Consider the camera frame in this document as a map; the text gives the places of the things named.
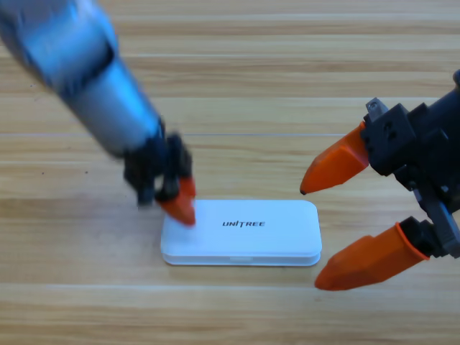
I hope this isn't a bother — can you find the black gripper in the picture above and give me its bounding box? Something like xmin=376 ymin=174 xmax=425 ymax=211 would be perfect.
xmin=300 ymin=70 xmax=460 ymax=259
xmin=121 ymin=120 xmax=197 ymax=227

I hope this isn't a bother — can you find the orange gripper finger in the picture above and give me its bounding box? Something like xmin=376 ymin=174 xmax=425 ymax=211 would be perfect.
xmin=314 ymin=215 xmax=451 ymax=292

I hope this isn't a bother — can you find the white Unitree pencil case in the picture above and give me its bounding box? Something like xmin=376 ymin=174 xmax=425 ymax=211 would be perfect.
xmin=160 ymin=199 xmax=323 ymax=267

